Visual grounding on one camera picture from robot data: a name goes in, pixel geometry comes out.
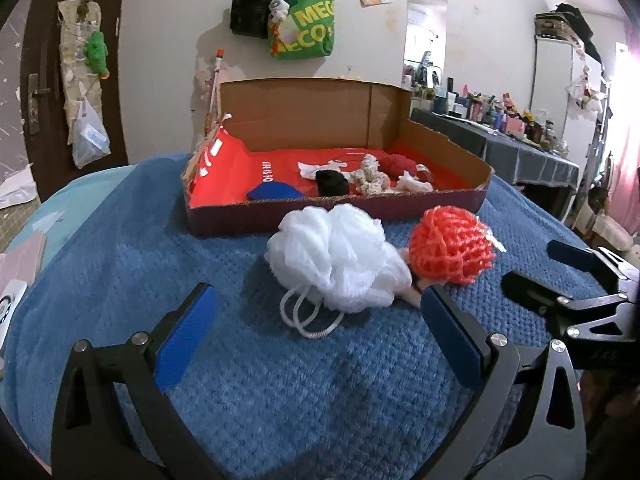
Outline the blue cloth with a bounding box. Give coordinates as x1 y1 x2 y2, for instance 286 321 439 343
246 182 306 202

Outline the cream crochet headband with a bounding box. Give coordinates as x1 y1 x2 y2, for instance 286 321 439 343
350 155 396 193

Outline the black backpack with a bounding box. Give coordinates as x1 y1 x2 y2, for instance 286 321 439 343
229 0 277 39

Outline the dark brown door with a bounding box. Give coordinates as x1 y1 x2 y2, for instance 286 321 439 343
0 0 132 201

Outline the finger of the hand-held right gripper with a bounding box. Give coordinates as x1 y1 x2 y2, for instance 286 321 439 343
546 239 640 296
501 270 640 348

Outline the orange mesh bath pouf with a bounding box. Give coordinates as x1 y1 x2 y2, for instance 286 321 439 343
409 207 507 291

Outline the light blue bedsheet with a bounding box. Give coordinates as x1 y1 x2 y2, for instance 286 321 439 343
30 175 131 241

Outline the beige cushioned stool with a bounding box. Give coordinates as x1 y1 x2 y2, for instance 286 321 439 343
592 212 636 251

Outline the green tote bag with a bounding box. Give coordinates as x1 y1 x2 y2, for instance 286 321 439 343
267 0 336 60

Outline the metal door handle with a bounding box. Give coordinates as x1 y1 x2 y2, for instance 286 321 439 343
27 74 52 136

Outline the white cloth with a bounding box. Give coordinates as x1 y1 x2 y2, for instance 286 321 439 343
397 170 435 193

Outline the white crumpled paper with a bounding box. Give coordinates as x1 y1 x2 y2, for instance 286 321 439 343
0 170 38 208

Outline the pink curtain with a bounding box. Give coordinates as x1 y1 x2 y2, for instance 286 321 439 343
607 35 640 241

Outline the black bag on wardrobe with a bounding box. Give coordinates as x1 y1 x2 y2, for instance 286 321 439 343
555 2 603 61

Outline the table with dark grey cloth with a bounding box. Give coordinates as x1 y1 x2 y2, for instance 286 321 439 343
410 107 581 221

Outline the wall mirror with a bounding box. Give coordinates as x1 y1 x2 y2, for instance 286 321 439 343
400 0 447 91

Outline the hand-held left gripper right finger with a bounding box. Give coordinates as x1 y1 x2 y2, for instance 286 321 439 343
421 284 587 480

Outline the white round-dial device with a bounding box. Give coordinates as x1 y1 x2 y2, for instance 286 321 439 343
0 280 28 351

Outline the white mesh bath pouf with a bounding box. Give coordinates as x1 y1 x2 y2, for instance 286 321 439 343
264 204 413 339

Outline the dark suitcase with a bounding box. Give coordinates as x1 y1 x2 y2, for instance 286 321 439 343
534 11 576 40

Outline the white wardrobe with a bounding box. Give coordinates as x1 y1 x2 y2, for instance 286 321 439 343
530 37 613 231

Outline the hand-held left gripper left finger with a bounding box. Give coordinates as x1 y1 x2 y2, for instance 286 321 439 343
51 282 226 480

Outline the pale pink fabric piece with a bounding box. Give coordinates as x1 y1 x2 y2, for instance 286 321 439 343
400 247 436 306

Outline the pink paper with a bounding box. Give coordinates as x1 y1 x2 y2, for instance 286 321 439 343
0 232 48 291

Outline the white orange toy stick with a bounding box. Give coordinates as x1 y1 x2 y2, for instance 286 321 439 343
202 49 226 136

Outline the beige hanging organizer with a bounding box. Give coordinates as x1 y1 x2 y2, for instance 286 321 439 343
57 0 106 126

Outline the clear plastic bag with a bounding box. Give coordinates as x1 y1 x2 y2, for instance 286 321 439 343
72 97 112 170

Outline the table with cosmetic bottles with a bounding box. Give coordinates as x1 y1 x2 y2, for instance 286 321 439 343
402 75 571 156

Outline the green plush toy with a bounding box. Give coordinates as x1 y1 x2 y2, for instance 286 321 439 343
83 31 111 81

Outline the blue knitted blanket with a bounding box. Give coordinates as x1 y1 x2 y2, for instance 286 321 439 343
0 152 616 480

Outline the red knitted sponge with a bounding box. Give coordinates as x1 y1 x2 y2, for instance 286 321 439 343
380 154 436 181

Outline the cardboard box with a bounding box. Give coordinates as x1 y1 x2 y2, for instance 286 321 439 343
180 78 496 238

